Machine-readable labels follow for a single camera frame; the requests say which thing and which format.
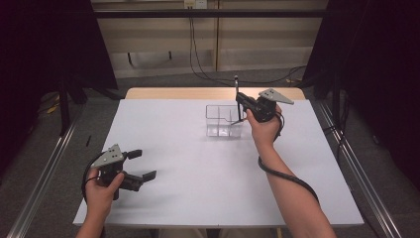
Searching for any person's right hand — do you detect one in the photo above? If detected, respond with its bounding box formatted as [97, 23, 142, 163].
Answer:
[246, 104, 284, 150]

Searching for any person's left hand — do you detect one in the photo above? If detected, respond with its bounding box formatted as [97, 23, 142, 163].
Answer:
[84, 167, 126, 213]

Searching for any black curtain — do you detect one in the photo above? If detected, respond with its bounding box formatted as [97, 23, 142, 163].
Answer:
[301, 0, 420, 181]
[0, 0, 119, 179]

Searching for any white wall socket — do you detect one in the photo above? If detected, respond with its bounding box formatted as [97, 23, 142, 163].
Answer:
[183, 0, 209, 10]

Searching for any white table sheet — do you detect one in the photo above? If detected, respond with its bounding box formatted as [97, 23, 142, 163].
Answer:
[72, 98, 366, 229]

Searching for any clear acrylic organizer box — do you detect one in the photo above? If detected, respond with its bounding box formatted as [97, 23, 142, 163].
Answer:
[205, 104, 246, 139]

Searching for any aluminium frame rail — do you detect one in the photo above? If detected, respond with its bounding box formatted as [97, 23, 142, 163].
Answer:
[6, 104, 86, 238]
[312, 98, 403, 238]

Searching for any silver ferrule makeup brush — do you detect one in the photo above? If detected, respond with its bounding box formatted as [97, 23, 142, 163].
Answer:
[233, 74, 244, 126]

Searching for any black stand leg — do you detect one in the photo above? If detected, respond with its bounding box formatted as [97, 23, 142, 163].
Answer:
[57, 77, 72, 137]

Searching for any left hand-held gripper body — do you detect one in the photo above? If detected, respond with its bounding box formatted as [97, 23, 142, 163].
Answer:
[90, 143, 145, 201]

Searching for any right hand-held gripper cable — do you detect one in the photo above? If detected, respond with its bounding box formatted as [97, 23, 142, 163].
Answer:
[258, 111, 321, 204]

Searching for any left hand-held gripper cable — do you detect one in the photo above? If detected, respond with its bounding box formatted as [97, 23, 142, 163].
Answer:
[80, 151, 111, 203]

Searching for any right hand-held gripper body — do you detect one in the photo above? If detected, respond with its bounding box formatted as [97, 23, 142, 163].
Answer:
[244, 87, 295, 123]

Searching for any wooden table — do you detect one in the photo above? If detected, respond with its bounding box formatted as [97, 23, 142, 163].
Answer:
[124, 86, 307, 101]

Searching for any black wall cable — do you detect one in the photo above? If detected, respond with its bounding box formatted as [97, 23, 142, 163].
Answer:
[188, 7, 308, 85]

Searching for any hand-held gripper cable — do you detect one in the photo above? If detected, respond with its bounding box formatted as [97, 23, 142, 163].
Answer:
[258, 111, 321, 204]
[80, 151, 111, 203]

